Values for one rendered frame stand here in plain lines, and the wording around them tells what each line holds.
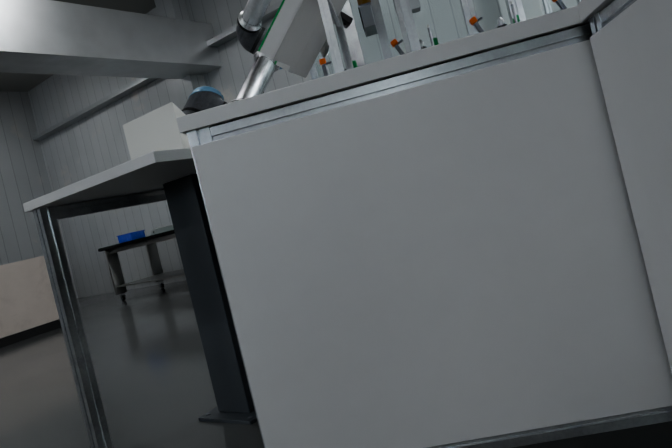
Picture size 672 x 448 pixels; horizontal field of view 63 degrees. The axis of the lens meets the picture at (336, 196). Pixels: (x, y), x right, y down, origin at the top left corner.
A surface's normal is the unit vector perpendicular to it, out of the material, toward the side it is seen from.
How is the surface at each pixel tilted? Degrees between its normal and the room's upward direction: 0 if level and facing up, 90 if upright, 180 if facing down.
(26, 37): 90
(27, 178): 90
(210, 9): 90
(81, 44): 90
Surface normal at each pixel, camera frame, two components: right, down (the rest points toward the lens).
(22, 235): 0.79, -0.19
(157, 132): -0.56, 0.14
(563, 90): -0.14, 0.04
